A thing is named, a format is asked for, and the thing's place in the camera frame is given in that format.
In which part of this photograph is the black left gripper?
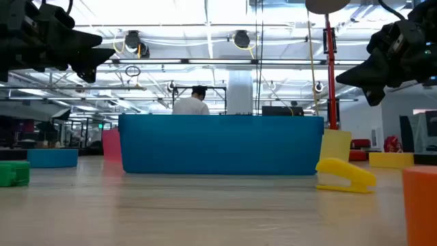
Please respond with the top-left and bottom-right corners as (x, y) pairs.
(0, 0), (116, 84)

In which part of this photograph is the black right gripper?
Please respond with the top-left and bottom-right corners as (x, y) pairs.
(336, 0), (437, 107)

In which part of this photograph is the yellow tape roll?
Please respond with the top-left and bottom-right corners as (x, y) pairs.
(368, 152), (415, 169)

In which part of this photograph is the yellow staple remover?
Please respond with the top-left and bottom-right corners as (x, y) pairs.
(314, 157), (377, 195)

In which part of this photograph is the blue tape roll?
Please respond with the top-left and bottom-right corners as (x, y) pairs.
(26, 148), (79, 169)

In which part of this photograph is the orange tape roll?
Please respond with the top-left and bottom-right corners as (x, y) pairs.
(401, 165), (437, 246)

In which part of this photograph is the green staple remover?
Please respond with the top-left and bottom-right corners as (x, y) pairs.
(0, 160), (31, 188)

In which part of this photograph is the dark background display panel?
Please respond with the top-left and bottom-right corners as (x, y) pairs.
(399, 109), (437, 154)

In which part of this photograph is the red background seat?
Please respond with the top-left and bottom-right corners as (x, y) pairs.
(351, 138), (371, 150)

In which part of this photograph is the red bag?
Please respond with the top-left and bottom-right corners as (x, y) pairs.
(383, 135), (404, 153)

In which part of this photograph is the yellow plastic tray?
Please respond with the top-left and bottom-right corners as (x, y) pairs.
(319, 128), (352, 163)

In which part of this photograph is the black background monitor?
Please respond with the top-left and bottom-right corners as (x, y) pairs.
(261, 105), (305, 117)

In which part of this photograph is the red plastic tray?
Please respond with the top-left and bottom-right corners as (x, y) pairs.
(101, 128), (123, 163)

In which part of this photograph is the person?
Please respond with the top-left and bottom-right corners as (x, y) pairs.
(171, 85), (211, 115)

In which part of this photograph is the white building column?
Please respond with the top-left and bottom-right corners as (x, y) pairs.
(227, 70), (254, 115)

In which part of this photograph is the blue plastic tray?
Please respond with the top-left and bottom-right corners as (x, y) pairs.
(117, 113), (324, 176)

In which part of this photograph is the black hanging cable reel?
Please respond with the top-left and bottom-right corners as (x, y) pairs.
(233, 29), (252, 49)
(124, 29), (151, 59)

